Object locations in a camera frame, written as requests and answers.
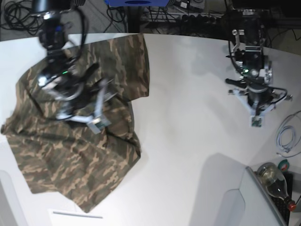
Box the coiled black floor cable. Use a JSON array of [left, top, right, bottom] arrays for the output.
[[0, 0, 45, 36]]

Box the green tape roll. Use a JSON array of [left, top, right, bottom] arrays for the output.
[[278, 159, 290, 172]]

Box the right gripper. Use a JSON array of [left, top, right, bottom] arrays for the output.
[[37, 63, 117, 134]]

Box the camouflage t-shirt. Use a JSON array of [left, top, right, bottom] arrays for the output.
[[0, 34, 150, 212]]

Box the clear glass bottle red cap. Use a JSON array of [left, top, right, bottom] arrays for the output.
[[257, 162, 297, 211]]

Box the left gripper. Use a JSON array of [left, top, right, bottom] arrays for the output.
[[225, 77, 293, 127]]

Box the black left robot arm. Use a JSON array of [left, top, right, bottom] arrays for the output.
[[225, 0, 292, 128]]

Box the coiled white cable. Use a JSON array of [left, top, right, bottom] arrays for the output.
[[274, 110, 301, 158]]

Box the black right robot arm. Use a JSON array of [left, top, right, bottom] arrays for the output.
[[32, 0, 117, 134]]

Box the black power strip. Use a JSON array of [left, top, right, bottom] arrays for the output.
[[181, 14, 221, 24]]

